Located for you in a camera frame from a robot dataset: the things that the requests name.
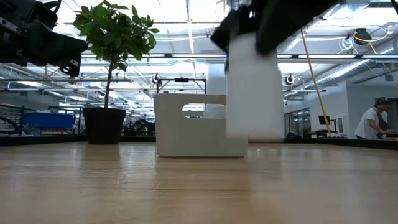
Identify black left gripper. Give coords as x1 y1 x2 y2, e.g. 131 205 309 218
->
0 0 90 78

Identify white plastic basket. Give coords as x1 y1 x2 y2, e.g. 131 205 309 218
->
154 93 249 159

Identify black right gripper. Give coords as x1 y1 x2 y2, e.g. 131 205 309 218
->
210 0 339 56

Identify blue panel cart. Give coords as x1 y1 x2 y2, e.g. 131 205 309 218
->
23 111 75 130

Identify black wire shelf rack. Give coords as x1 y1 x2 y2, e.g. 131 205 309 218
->
0 104 25 136

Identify black reel with yellow cable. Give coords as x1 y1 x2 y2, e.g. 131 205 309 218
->
353 27 373 46

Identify yellow pole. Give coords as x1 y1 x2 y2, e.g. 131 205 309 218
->
299 29 332 138

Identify white plastic pill bottle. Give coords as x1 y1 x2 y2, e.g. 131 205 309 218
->
224 32 280 140

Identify green leafy potted tree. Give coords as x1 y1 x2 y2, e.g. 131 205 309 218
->
72 0 160 109

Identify black plant pot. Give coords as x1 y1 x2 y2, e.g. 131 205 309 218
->
82 107 127 146

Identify black background station frame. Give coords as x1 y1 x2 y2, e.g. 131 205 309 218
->
156 77 207 95

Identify black table edge rail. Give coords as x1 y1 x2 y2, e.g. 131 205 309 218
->
0 134 398 151

